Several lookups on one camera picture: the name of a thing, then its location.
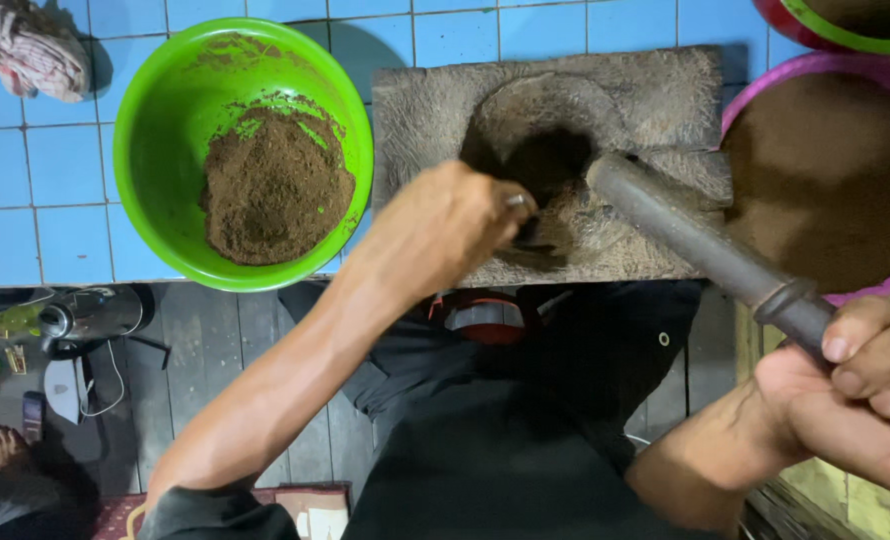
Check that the person's right hand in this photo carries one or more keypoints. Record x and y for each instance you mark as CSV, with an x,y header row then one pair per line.
x,y
850,435

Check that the person's left hand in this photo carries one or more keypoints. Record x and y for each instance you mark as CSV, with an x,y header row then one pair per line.
x,y
430,232

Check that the person's left fingers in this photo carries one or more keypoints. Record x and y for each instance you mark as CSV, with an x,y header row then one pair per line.
x,y
516,217

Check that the small metal spoon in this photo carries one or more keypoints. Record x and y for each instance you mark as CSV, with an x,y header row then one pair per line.
x,y
521,201

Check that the grey metal pestle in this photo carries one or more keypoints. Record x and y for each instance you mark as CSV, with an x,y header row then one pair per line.
x,y
685,232

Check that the dark ground powder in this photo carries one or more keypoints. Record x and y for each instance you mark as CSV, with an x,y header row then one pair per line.
x,y
546,165

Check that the red and white pouch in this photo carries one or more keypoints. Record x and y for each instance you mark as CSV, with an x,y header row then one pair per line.
x,y
482,319

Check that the worn wooden mortar block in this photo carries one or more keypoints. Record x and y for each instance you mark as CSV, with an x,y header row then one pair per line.
x,y
430,112

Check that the person's black clothing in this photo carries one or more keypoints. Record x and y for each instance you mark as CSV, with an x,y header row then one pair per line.
x,y
527,435

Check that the brown coarse powder heap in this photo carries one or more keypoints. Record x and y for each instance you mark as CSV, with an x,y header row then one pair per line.
x,y
276,195

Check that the fine brown powder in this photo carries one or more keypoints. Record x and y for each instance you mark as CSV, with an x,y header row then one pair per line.
x,y
827,187

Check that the red plastic bowl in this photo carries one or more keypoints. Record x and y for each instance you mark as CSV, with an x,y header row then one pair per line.
x,y
779,22

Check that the pink plastic basin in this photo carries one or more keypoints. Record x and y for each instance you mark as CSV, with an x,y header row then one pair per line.
x,y
812,64

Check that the large green plastic bowl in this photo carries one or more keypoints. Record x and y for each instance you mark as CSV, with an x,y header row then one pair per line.
x,y
167,150

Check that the red patterned mat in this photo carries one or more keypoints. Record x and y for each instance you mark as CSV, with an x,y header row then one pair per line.
x,y
295,506

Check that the green rimmed plastic bowl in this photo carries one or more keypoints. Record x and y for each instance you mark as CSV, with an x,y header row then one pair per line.
x,y
850,41

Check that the black kettle base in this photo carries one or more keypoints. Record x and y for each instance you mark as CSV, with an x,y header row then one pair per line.
x,y
115,346

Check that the silver electric kettle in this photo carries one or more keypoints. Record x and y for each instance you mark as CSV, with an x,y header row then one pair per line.
x,y
89,313

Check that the yellow green wooden cabinet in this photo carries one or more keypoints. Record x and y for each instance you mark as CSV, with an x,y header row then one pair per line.
x,y
850,510

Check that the white plastic lid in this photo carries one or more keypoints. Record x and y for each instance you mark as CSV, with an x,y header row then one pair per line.
x,y
61,390

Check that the green plastic bottle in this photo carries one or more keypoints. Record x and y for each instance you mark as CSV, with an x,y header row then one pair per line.
x,y
17,320

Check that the striped crumpled cloth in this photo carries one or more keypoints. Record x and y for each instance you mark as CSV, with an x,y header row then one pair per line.
x,y
29,52

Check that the small cardboard box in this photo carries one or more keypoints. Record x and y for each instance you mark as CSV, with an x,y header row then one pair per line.
x,y
16,360

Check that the dark phone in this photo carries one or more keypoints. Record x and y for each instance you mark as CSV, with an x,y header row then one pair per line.
x,y
33,416

